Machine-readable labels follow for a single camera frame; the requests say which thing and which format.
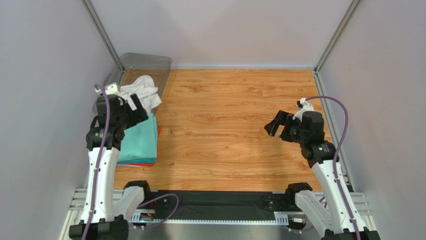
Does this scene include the teal green t shirt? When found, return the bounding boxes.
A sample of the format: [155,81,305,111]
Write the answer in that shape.
[116,112,159,161]

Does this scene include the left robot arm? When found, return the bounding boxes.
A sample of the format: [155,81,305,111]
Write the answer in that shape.
[68,94,149,240]

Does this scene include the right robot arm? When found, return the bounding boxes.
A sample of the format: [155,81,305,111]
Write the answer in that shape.
[264,110,380,240]

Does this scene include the crumpled white t shirt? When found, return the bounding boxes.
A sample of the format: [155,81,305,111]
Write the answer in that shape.
[120,75,162,114]

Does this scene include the clear plastic bin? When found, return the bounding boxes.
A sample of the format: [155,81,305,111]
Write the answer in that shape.
[103,52,173,113]

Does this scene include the folded dark teal t shirt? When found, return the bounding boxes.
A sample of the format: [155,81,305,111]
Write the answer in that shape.
[117,158,157,165]

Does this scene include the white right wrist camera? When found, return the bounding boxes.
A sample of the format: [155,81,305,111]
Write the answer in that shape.
[292,98,315,122]

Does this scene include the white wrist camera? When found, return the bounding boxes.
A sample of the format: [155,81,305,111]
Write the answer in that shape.
[292,98,315,122]
[94,82,123,97]

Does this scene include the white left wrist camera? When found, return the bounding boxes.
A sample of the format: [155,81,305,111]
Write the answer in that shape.
[94,82,123,97]

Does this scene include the white slotted cable duct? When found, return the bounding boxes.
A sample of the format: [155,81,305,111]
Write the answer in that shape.
[129,212,290,225]

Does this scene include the aluminium front rail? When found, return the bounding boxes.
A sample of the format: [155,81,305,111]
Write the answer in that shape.
[68,187,372,226]

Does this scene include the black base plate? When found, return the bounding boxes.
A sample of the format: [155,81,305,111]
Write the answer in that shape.
[146,190,301,221]

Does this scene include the left aluminium frame post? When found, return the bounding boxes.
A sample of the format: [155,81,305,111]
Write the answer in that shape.
[81,0,124,71]

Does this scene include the aluminium frame post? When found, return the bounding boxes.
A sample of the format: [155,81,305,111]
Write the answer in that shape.
[81,0,124,71]
[314,0,363,75]

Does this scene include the right aluminium frame post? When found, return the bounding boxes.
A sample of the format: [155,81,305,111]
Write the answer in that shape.
[314,0,363,75]

